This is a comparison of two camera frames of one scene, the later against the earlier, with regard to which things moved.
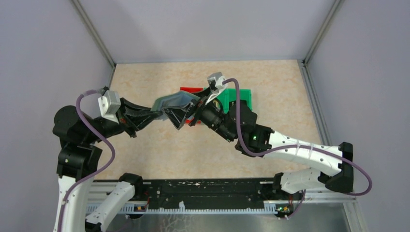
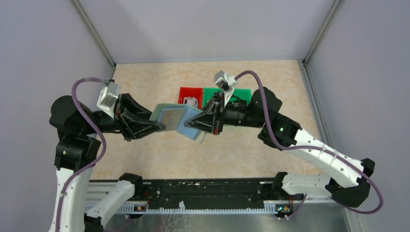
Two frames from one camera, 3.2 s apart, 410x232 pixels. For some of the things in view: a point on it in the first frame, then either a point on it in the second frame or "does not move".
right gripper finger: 177,115 -> 204,121
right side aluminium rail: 314,104 does not move
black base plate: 212,192 does not move
